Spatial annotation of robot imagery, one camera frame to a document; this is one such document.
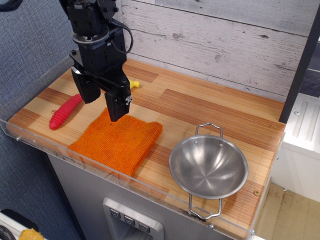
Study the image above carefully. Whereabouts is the red handled metal fork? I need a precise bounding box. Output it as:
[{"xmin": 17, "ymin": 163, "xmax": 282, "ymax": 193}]
[{"xmin": 49, "ymin": 94, "xmax": 82, "ymax": 130}]

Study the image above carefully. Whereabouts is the clear acrylic table guard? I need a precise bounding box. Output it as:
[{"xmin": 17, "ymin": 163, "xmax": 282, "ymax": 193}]
[{"xmin": 1, "ymin": 59, "xmax": 285, "ymax": 240}]

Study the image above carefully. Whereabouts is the stainless steel two-handled bowl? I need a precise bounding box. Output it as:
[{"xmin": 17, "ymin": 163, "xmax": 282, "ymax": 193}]
[{"xmin": 168, "ymin": 124, "xmax": 249, "ymax": 221}]

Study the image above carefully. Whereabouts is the white ribbed side unit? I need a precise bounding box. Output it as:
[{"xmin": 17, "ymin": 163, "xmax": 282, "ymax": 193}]
[{"xmin": 270, "ymin": 93, "xmax": 320, "ymax": 202}]

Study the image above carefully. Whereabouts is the orange folded cloth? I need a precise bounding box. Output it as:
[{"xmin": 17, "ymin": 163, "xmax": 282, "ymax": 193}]
[{"xmin": 68, "ymin": 108, "xmax": 163, "ymax": 177}]

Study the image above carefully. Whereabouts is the grey cabinet with dispenser panel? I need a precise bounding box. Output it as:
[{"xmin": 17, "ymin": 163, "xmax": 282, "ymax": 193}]
[{"xmin": 46, "ymin": 152, "xmax": 241, "ymax": 240}]

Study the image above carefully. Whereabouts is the black vertical post right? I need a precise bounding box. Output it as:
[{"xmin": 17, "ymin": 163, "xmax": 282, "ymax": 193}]
[{"xmin": 278, "ymin": 0, "xmax": 320, "ymax": 124}]

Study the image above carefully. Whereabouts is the yellow toy banana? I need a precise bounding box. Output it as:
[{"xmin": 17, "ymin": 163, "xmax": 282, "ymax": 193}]
[{"xmin": 129, "ymin": 80, "xmax": 140, "ymax": 89}]

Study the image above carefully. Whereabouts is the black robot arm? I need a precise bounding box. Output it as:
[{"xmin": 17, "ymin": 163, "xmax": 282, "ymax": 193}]
[{"xmin": 60, "ymin": 0, "xmax": 132, "ymax": 122}]

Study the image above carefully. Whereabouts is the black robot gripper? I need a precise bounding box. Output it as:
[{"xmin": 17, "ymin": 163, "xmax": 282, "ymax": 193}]
[{"xmin": 70, "ymin": 26, "xmax": 131, "ymax": 122}]

